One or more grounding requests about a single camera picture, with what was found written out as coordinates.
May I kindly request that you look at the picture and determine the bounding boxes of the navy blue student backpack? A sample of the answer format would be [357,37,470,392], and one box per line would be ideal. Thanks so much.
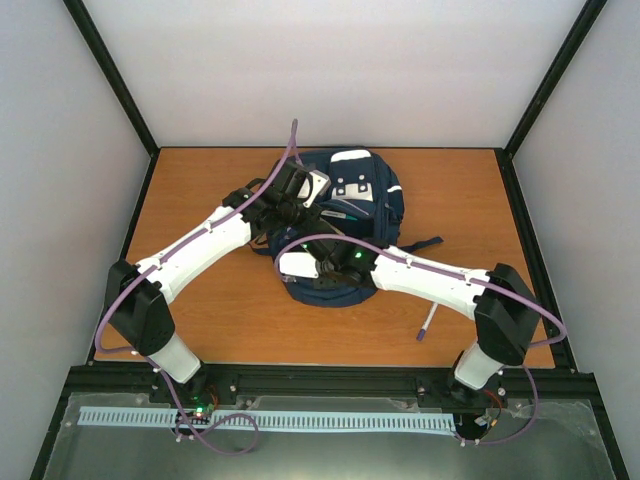
[249,146,445,309]

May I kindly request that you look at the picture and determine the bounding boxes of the purple whiteboard marker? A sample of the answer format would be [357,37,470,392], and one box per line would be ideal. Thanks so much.
[416,303,439,342]

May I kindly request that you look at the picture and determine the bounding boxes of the green whiteboard marker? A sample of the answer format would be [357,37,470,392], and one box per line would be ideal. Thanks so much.
[321,210,358,221]

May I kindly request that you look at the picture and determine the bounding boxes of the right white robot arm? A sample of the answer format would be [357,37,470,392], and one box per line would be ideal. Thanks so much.
[303,239,540,404]

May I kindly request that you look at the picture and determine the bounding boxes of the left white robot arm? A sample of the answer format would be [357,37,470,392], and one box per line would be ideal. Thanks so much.
[101,161,330,403]

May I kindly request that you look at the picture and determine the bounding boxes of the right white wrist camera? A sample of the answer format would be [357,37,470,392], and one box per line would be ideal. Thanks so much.
[278,252,319,279]

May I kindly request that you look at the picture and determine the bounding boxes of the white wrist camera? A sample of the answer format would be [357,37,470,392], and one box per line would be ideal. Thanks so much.
[297,170,331,208]
[278,252,319,279]

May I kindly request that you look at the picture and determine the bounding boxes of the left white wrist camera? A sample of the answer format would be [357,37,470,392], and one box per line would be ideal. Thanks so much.
[297,170,331,208]

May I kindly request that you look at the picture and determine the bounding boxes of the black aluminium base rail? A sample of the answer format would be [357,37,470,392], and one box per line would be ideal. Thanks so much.
[64,362,599,416]

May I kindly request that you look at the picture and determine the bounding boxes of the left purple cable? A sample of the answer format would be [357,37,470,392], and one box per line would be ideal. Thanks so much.
[94,118,301,455]

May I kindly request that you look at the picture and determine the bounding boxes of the purple cable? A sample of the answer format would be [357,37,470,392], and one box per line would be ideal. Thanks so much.
[273,234,567,448]
[94,118,301,455]

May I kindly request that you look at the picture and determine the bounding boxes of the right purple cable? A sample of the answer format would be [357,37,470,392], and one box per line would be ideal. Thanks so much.
[273,234,567,448]

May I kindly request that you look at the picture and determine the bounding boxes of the left black frame post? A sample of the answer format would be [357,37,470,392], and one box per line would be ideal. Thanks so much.
[63,0,160,158]

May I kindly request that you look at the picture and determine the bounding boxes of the black frame post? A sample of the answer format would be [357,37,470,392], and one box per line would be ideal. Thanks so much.
[63,0,160,158]
[504,0,609,156]

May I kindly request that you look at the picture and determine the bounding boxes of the light blue cable duct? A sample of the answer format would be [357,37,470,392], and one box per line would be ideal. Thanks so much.
[77,406,456,435]

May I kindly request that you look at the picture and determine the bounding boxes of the right black frame post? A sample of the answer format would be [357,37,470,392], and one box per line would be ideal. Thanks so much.
[504,0,609,156]

